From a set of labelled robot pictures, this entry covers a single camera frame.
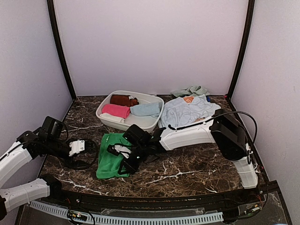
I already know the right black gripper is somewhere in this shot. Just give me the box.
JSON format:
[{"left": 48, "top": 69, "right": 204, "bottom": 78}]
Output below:
[{"left": 118, "top": 143, "right": 150, "bottom": 174}]

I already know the green microfiber towel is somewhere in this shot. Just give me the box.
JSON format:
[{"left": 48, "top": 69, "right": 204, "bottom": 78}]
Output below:
[{"left": 96, "top": 133, "right": 131, "bottom": 179}]

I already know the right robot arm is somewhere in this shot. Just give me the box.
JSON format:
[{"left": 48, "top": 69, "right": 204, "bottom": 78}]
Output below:
[{"left": 108, "top": 109, "right": 258, "bottom": 203}]

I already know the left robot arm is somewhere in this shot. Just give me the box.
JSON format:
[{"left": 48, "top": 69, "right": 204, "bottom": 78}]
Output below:
[{"left": 0, "top": 116, "right": 98, "bottom": 219}]

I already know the white rolled towel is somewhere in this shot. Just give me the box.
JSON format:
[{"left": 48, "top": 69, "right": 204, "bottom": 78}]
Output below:
[{"left": 99, "top": 113, "right": 125, "bottom": 123}]

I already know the small circuit board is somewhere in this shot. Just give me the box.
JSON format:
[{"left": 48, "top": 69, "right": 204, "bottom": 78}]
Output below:
[{"left": 67, "top": 210, "right": 88, "bottom": 222}]

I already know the pink rolled towel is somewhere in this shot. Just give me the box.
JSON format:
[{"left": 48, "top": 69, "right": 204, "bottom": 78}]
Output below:
[{"left": 102, "top": 104, "right": 130, "bottom": 119}]

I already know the white plastic basin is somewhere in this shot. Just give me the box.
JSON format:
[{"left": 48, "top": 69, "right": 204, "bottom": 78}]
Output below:
[{"left": 96, "top": 90, "right": 165, "bottom": 133}]

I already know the light blue rolled towel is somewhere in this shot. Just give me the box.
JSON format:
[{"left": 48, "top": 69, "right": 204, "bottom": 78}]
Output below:
[{"left": 130, "top": 102, "right": 161, "bottom": 117}]

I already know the brown rolled towel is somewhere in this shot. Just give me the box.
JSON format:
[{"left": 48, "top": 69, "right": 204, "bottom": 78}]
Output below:
[{"left": 110, "top": 94, "right": 139, "bottom": 107}]

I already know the light blue crumpled towel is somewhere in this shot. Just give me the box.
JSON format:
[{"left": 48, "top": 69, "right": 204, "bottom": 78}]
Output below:
[{"left": 158, "top": 95, "right": 221, "bottom": 128}]

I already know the orange patterned cloth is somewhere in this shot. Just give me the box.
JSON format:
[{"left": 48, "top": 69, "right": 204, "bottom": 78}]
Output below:
[{"left": 183, "top": 96, "right": 195, "bottom": 104}]

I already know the sage green crumpled towel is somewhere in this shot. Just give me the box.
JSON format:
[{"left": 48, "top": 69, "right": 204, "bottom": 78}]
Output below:
[{"left": 171, "top": 86, "right": 210, "bottom": 97}]

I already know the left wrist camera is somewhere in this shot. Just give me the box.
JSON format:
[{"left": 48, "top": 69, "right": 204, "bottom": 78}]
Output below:
[{"left": 69, "top": 140, "right": 85, "bottom": 157}]

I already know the left camera black cable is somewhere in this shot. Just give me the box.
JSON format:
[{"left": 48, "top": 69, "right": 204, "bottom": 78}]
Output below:
[{"left": 63, "top": 124, "right": 99, "bottom": 171}]

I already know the white slotted cable duct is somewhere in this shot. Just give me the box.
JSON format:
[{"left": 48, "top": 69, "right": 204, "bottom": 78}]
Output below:
[{"left": 30, "top": 201, "right": 224, "bottom": 225}]

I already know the black front rail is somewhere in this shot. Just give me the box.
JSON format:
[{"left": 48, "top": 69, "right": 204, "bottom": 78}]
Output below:
[{"left": 41, "top": 180, "right": 279, "bottom": 211}]

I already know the left black frame post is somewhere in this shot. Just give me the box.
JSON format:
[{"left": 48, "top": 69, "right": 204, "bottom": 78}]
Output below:
[{"left": 46, "top": 0, "right": 77, "bottom": 101}]

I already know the black frame post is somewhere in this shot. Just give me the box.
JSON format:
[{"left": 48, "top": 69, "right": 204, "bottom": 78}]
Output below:
[
  {"left": 226, "top": 0, "right": 255, "bottom": 102},
  {"left": 46, "top": 0, "right": 77, "bottom": 101}
]

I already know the right black frame post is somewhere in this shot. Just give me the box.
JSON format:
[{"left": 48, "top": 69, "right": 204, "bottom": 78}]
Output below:
[{"left": 226, "top": 0, "right": 255, "bottom": 102}]

